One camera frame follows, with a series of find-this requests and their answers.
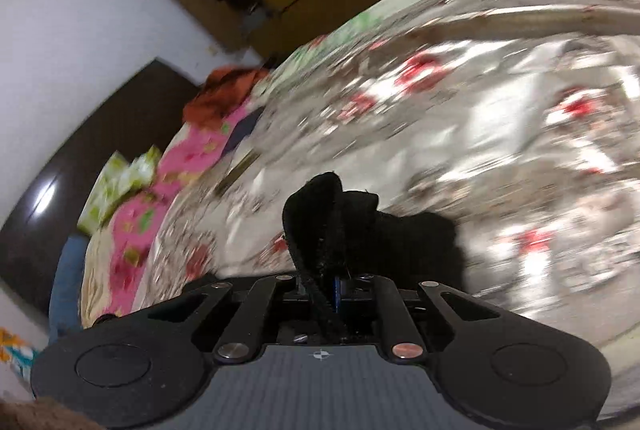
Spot blue cloth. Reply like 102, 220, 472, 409
48, 234, 97, 347

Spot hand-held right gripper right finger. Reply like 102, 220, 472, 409
331, 273, 502, 366

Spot black pants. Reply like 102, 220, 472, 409
281, 171, 469, 347

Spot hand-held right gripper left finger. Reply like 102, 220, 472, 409
161, 274, 302, 366

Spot dark wooden headboard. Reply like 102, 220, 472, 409
0, 57, 202, 313

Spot red orange garment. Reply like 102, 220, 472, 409
182, 66, 272, 132

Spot brown fuzzy cloth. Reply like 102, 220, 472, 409
0, 397, 98, 430

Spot orange teal patterned cloth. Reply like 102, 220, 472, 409
0, 326, 42, 393

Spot white red floral quilt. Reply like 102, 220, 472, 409
150, 0, 640, 403

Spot pink floral bedsheet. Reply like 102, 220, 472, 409
80, 0, 531, 331

